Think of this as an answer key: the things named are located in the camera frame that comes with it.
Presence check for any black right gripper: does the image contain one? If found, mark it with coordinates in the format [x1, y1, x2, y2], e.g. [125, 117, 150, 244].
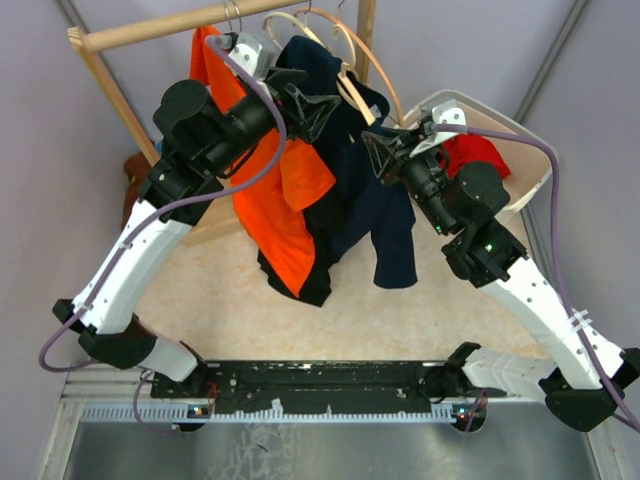
[363, 125, 457, 236]

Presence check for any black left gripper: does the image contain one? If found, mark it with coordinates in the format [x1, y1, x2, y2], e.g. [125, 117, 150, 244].
[206, 66, 341, 175]

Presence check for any beige wooden hanger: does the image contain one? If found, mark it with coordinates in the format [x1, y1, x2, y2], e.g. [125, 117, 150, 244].
[262, 10, 361, 71]

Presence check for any navy t shirt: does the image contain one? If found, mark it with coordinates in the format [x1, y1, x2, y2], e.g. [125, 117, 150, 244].
[274, 34, 419, 290]

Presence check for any red t shirt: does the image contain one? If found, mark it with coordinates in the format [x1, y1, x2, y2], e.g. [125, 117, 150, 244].
[440, 134, 511, 179]

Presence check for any black orange t shirt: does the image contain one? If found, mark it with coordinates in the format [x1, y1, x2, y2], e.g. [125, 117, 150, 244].
[257, 194, 346, 307]

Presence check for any cream plastic hook hanger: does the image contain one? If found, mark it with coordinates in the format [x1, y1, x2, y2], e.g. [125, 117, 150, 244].
[332, 22, 375, 126]

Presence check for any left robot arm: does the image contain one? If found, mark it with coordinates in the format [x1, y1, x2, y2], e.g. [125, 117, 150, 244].
[52, 68, 340, 397]

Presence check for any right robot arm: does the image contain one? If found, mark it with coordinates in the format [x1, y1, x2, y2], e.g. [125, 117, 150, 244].
[362, 121, 639, 432]

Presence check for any white plastic hanger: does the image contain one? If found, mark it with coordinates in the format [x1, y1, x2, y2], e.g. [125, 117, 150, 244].
[222, 0, 243, 33]

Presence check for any wooden clothes rack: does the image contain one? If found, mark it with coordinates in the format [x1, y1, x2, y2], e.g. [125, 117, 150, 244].
[67, 0, 377, 246]

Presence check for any white laundry basket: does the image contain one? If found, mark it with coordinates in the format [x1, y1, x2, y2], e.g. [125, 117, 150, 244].
[403, 90, 552, 224]

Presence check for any brown cloth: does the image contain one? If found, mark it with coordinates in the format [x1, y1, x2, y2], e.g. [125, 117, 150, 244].
[121, 152, 151, 229]

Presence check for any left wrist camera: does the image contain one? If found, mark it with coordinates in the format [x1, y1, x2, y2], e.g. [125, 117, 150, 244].
[229, 31, 282, 81]

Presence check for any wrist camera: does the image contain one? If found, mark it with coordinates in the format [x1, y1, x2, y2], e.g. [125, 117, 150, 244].
[229, 31, 282, 81]
[410, 98, 468, 158]

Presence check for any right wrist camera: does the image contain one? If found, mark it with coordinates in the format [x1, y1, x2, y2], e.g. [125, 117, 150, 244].
[410, 98, 468, 158]

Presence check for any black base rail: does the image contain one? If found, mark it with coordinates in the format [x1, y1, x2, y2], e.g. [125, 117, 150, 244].
[151, 361, 480, 416]

